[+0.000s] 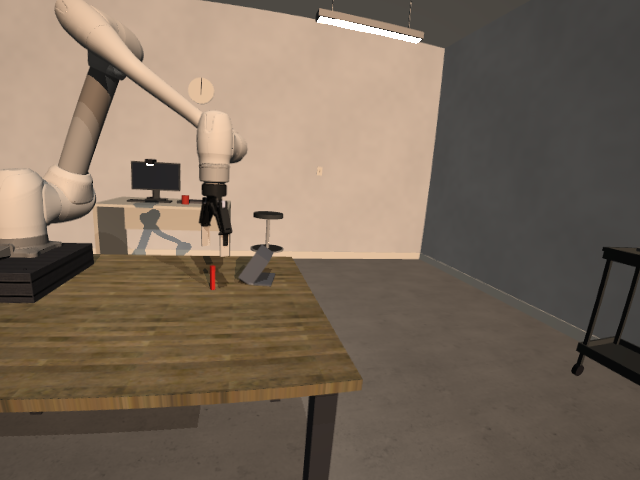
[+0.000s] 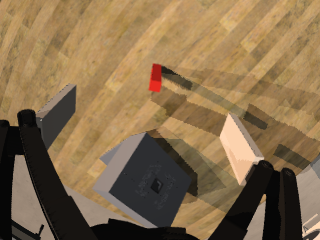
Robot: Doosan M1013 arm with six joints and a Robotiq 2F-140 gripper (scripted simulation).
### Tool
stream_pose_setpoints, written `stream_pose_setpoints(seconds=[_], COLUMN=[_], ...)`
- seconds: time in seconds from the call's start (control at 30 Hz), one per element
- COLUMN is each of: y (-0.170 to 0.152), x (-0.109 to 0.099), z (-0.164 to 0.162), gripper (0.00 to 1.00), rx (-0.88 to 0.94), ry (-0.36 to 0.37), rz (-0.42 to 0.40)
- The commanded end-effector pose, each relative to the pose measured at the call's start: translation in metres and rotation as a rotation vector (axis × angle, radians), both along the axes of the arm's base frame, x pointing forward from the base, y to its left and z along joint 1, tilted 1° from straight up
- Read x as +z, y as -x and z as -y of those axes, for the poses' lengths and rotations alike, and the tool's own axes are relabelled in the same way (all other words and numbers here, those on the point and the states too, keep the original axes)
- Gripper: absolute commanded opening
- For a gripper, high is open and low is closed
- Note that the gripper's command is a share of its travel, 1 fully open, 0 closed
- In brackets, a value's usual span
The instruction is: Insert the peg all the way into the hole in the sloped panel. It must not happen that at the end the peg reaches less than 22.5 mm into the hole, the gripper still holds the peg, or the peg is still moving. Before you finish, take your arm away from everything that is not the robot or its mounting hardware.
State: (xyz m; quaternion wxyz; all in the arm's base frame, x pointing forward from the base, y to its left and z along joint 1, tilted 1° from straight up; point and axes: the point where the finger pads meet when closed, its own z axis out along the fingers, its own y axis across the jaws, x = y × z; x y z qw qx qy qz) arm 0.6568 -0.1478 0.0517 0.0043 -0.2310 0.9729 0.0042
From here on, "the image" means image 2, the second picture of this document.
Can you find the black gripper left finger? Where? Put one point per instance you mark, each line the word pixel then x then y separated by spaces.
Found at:
pixel 63 216

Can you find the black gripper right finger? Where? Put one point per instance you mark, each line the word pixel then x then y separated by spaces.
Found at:
pixel 282 210

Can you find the red rectangular block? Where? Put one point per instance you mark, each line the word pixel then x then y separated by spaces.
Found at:
pixel 156 78

